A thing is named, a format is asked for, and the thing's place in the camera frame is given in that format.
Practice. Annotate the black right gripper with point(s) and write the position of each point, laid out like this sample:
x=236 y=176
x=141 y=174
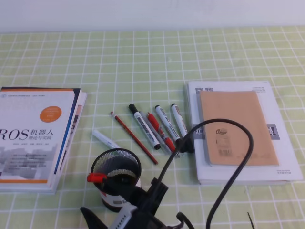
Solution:
x=147 y=203

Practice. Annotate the red cap marker pen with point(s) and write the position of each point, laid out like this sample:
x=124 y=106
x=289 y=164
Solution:
x=96 y=178

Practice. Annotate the black mesh pen holder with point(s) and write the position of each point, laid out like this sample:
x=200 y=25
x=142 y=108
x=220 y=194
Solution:
x=124 y=167

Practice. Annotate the white pen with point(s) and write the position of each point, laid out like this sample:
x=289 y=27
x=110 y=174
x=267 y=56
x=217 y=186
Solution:
x=111 y=144

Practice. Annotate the red gel pen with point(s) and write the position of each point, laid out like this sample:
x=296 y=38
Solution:
x=160 y=131

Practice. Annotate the red pencil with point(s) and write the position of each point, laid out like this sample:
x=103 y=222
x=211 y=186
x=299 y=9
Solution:
x=133 y=136

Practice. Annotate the black cap whiteboard marker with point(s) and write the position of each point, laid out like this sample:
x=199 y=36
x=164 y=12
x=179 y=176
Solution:
x=149 y=134

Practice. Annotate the ROS textbook white cover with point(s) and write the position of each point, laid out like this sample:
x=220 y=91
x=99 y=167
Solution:
x=31 y=133

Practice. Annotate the white black marker middle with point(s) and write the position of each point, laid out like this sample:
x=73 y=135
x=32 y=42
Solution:
x=170 y=128

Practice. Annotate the white black marker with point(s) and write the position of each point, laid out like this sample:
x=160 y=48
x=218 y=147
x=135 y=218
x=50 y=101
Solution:
x=188 y=145
x=170 y=128

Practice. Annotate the white black marker right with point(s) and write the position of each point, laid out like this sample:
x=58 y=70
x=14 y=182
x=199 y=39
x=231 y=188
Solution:
x=188 y=145

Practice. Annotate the tan kraft notebook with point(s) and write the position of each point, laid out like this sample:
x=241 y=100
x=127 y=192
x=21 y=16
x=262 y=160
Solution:
x=228 y=144

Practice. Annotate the green checked tablecloth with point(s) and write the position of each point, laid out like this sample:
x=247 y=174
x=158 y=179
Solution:
x=146 y=68

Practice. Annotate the large white book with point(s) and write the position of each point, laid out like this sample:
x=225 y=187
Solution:
x=288 y=168

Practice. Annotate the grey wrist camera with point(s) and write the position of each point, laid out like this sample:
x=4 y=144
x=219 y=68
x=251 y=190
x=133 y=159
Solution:
x=123 y=217

